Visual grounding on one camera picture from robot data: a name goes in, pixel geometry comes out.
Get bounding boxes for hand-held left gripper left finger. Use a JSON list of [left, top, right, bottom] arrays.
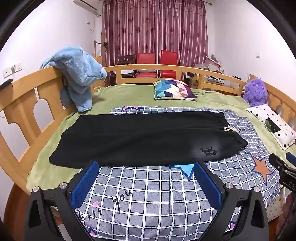
[[25, 160, 100, 241]]

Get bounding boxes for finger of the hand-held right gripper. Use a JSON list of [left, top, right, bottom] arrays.
[[268, 153, 288, 173], [285, 152, 296, 165]]

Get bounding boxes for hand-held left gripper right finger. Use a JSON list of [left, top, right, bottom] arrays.
[[194, 160, 270, 241]]

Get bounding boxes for black pants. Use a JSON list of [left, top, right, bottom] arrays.
[[48, 111, 248, 168]]

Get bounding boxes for white pillow with black flowers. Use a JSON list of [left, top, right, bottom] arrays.
[[245, 104, 296, 151]]

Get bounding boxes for dark phone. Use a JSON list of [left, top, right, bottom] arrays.
[[264, 118, 281, 133]]

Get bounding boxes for grey checkered star blanket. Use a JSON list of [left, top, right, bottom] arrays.
[[74, 105, 281, 241]]

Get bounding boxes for purple plush toy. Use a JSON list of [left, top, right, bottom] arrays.
[[243, 78, 269, 107]]

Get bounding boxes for green bed sheet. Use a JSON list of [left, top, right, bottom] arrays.
[[26, 83, 296, 193]]

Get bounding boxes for geometric patterned cushion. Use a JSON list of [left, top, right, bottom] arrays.
[[154, 79, 198, 100]]

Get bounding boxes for light blue fleece blanket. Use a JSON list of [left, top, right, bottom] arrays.
[[40, 47, 107, 113]]

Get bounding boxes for pile of cardboard boxes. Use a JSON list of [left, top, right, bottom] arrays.
[[185, 54, 232, 88]]

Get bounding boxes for dark wooden chair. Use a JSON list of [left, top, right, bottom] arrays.
[[116, 54, 137, 78]]

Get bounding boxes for wooden coat rack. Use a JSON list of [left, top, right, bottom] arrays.
[[94, 32, 109, 67]]

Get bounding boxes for maroon striped curtain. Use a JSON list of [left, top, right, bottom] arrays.
[[102, 0, 208, 70]]

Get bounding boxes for white air conditioner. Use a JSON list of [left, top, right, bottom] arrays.
[[73, 0, 102, 16]]

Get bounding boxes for wooden bed frame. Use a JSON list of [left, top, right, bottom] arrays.
[[0, 64, 296, 223]]

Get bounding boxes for white wall socket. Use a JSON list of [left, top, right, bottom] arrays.
[[3, 62, 22, 77]]

